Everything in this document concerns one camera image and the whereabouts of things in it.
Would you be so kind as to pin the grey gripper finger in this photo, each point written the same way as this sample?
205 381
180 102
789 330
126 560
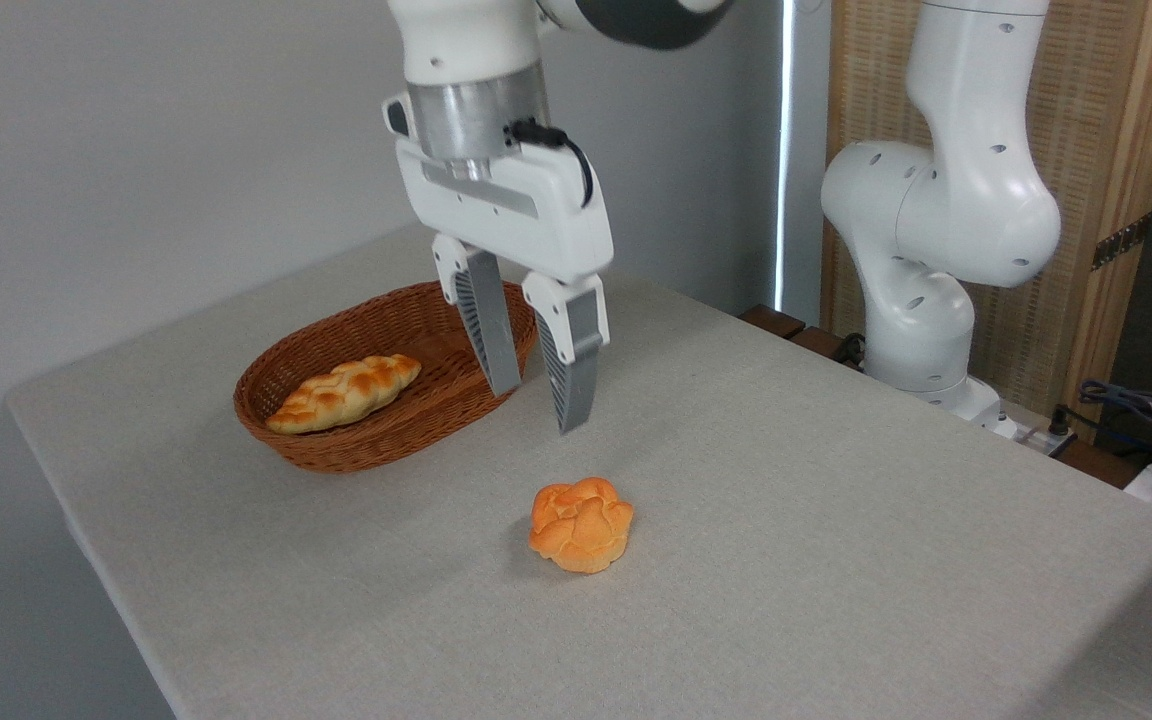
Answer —
496 330
581 350

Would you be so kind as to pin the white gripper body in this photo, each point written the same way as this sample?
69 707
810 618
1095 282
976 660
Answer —
526 215

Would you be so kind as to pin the round orange bread roll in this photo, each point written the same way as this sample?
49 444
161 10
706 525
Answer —
581 525

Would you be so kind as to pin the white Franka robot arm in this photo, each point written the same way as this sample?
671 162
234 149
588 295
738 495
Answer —
946 200

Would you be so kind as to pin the brown woven wicker basket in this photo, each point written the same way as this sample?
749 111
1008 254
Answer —
386 420

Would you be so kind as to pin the long braided bread loaf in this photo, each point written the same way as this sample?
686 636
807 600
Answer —
341 393

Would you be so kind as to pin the grey tablecloth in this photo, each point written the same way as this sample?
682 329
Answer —
736 560

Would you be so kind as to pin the white power strip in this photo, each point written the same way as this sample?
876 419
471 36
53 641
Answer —
1031 432

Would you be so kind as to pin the metal screen hinge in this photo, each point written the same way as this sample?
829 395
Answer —
1123 241

